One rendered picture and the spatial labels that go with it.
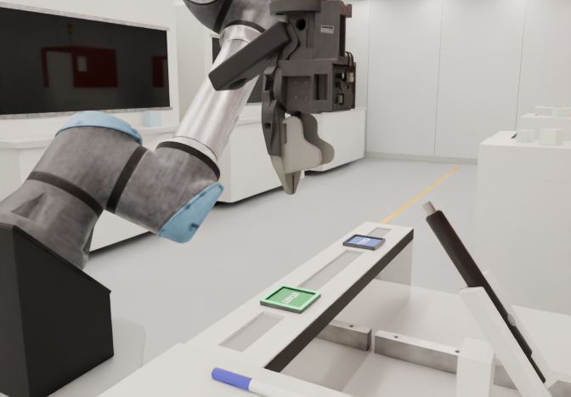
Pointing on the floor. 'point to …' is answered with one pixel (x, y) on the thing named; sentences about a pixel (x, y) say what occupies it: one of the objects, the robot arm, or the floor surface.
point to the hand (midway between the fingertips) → (285, 183)
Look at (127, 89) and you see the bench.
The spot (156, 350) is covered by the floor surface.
